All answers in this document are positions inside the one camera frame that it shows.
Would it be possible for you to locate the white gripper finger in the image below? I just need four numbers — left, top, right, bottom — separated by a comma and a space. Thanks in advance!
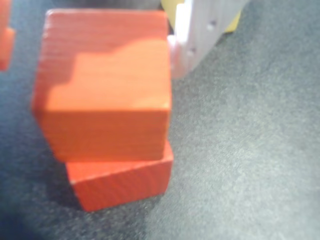
165, 0, 249, 81

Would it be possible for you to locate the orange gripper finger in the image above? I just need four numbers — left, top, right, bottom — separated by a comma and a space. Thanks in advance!
0, 0, 17, 72

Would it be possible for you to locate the orange wooden cube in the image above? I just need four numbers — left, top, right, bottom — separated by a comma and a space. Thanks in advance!
30, 8, 174, 164

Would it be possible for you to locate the yellow wooden cube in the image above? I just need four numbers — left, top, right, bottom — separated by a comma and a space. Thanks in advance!
159, 0, 243, 34

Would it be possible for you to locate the red wooden cube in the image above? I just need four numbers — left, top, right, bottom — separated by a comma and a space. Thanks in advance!
65, 142, 175, 213

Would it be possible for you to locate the dark felt mat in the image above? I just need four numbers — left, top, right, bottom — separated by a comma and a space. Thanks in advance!
0, 0, 320, 240

